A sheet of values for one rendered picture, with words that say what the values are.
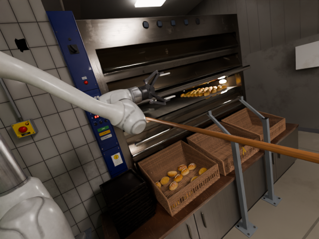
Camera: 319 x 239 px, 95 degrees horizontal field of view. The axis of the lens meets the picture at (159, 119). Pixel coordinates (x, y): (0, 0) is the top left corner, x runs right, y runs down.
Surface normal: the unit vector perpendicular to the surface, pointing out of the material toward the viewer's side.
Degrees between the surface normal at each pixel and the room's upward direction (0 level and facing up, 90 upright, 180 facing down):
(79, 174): 90
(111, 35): 90
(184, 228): 90
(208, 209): 90
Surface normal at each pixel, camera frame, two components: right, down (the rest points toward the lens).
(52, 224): 0.90, -0.37
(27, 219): 0.55, -0.49
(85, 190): 0.48, 0.10
